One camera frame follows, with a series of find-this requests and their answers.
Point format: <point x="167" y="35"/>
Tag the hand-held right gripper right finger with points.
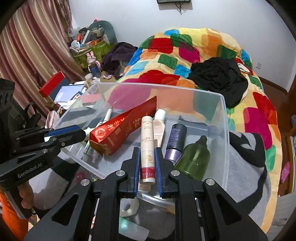
<point x="159" y="171"/>

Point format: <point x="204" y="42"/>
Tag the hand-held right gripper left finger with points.
<point x="136" y="171"/>

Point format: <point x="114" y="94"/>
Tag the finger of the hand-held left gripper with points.
<point x="62" y="130"/>
<point x="71" y="137"/>

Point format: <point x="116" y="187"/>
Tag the light green tube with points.
<point x="87" y="134"/>

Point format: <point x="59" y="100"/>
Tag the white ointment tube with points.
<point x="92" y="151"/>

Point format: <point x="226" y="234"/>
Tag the white cream tube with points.
<point x="147" y="143"/>

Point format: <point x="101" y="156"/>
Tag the purple spray bottle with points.
<point x="175" y="139"/>

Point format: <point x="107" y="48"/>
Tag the green glass bottle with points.
<point x="194" y="157"/>

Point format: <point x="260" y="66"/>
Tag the beige tube with white cap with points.
<point x="159" y="129"/>

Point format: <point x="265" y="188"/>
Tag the white pen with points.
<point x="107" y="115"/>

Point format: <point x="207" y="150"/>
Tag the clear plastic bin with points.
<point x="215" y="143"/>

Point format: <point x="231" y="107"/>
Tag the person's left hand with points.
<point x="26" y="197"/>

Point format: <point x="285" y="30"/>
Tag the blue notebook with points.
<point x="68" y="92"/>

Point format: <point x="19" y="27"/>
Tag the white tape roll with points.
<point x="122" y="212"/>

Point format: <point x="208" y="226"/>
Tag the red box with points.
<point x="52" y="84"/>

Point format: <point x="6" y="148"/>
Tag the white cup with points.
<point x="88" y="77"/>

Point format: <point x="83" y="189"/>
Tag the blue bottle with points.
<point x="95" y="70"/>

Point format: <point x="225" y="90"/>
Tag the pink rabbit toy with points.
<point x="92" y="58"/>

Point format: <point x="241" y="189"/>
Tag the green storage bag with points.
<point x="92" y="53"/>

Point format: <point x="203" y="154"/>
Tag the grey zebra blanket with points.
<point x="242" y="180"/>

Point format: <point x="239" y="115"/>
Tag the striped curtain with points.
<point x="30" y="51"/>

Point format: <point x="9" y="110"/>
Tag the dark clothing pile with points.
<point x="118" y="58"/>

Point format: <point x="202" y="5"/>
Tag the black garment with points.
<point x="219" y="78"/>

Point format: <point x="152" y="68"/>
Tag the grey neck pillow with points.
<point x="108" y="29"/>

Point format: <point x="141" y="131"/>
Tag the pink slipper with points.
<point x="285" y="172"/>

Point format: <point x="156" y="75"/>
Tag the colorful patchwork blanket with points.
<point x="208" y="41"/>

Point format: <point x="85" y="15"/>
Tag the wall socket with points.
<point x="258" y="65"/>

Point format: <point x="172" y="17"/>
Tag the small wall monitor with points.
<point x="173" y="1"/>

